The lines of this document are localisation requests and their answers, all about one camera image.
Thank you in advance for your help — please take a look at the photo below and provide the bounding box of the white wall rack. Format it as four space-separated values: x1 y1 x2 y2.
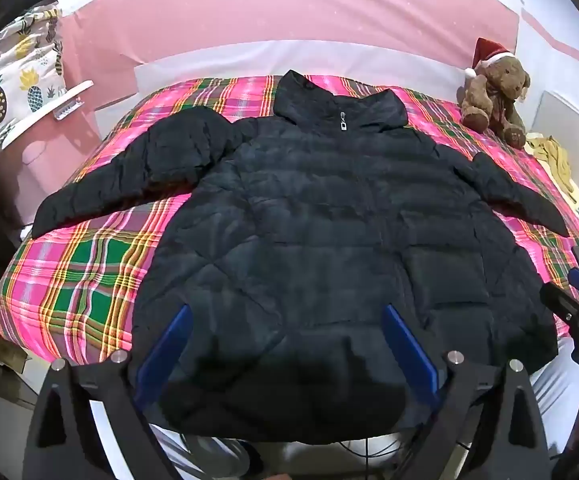
2 80 95 151

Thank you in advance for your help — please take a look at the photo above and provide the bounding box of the pineapple print cloth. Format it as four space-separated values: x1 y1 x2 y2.
0 2 65 163

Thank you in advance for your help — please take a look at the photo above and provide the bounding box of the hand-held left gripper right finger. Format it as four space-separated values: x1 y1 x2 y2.
381 304 553 480

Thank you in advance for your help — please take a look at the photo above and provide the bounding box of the pink green plaid bed sheet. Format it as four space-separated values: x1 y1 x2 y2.
0 75 579 366

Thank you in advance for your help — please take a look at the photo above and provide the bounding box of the white mattress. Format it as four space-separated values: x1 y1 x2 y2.
22 332 579 480

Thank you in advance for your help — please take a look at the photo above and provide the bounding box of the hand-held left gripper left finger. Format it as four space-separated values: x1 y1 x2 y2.
27 304 193 480

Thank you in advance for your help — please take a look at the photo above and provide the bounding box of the brown teddy bear santa hat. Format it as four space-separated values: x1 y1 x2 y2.
457 37 531 150

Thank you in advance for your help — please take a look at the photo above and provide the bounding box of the brown cardboard box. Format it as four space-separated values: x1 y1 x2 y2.
0 294 28 374

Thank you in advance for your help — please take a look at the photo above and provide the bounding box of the black puffer jacket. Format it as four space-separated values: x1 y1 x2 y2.
30 71 570 446

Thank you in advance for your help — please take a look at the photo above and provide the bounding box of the yellow cloth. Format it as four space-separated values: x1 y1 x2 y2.
527 132 577 196

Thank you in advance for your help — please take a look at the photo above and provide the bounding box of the white side board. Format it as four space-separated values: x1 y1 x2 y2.
532 90 579 166

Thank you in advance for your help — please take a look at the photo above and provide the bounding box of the white headboard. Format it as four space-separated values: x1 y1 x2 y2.
134 40 475 107

